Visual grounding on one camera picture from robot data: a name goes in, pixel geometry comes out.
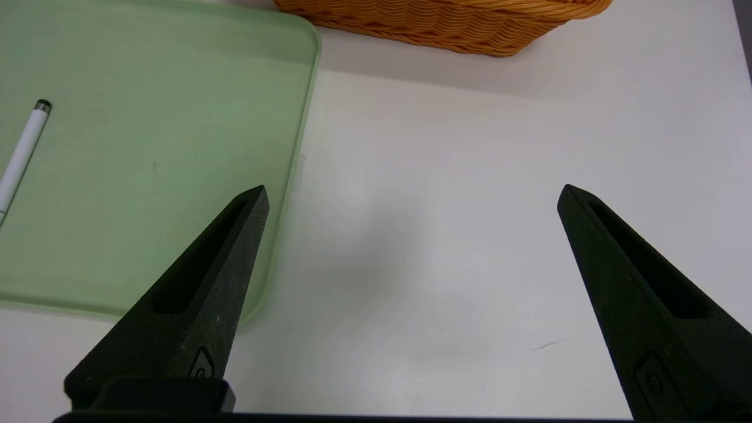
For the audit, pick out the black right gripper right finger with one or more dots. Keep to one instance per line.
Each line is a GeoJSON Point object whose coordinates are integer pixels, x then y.
{"type": "Point", "coordinates": [634, 305]}

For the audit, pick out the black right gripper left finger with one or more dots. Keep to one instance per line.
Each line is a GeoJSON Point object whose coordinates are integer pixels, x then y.
{"type": "Point", "coordinates": [194, 305]}

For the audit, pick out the orange wicker basket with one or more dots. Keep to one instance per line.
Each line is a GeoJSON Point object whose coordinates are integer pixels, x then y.
{"type": "Point", "coordinates": [446, 23]}

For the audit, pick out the light green plastic tray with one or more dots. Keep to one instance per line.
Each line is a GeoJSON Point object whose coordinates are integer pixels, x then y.
{"type": "Point", "coordinates": [147, 147]}

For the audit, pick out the white pen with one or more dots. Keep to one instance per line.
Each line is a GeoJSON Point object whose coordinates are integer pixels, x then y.
{"type": "Point", "coordinates": [23, 153]}

